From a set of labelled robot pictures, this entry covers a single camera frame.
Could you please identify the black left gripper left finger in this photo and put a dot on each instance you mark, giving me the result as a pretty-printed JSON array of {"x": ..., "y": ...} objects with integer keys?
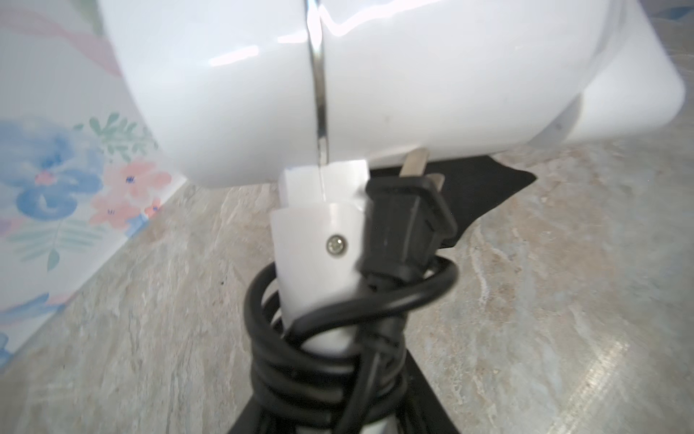
[{"x": 248, "y": 422}]

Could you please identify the white hair dryer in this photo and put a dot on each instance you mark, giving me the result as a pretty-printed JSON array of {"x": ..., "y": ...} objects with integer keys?
[{"x": 315, "y": 95}]

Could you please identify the black pouch with gold logo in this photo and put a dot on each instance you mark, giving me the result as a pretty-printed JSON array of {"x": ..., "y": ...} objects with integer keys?
[{"x": 432, "y": 208}]

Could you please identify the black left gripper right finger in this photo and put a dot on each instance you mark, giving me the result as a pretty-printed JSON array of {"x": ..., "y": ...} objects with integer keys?
[{"x": 422, "y": 411}]

